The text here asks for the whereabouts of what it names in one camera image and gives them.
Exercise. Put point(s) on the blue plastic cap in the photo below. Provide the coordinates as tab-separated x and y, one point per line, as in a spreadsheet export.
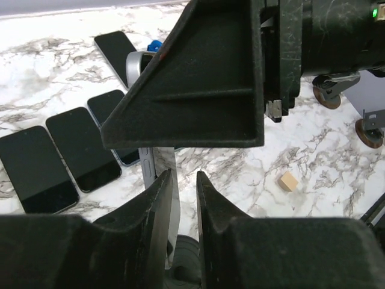
154	46

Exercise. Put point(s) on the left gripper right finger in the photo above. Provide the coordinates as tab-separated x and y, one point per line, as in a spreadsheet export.
239	251

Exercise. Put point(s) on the aluminium extrusion rail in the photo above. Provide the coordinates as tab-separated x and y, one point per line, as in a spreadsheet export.
374	218

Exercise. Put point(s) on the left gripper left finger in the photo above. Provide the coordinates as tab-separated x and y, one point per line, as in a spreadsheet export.
126	248

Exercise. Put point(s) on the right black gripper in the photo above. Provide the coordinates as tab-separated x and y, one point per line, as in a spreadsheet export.
311	38

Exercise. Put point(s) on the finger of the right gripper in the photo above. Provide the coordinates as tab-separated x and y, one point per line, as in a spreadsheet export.
201	88

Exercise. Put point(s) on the light wooden cube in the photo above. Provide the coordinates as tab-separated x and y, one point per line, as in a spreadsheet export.
287	182

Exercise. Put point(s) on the round stand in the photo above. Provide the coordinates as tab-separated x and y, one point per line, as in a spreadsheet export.
327	88
185	271
369	128

